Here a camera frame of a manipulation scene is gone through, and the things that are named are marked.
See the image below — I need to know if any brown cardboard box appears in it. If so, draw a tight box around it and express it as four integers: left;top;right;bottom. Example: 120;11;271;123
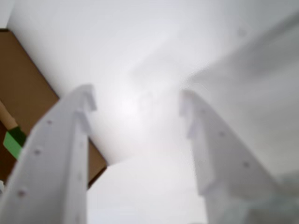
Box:
0;28;107;189

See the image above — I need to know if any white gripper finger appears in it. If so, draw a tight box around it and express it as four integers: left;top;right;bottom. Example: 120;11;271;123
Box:
0;84;98;224
179;89;283;224

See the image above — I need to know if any green cube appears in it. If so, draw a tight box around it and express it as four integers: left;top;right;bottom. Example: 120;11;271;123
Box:
3;126;28;161

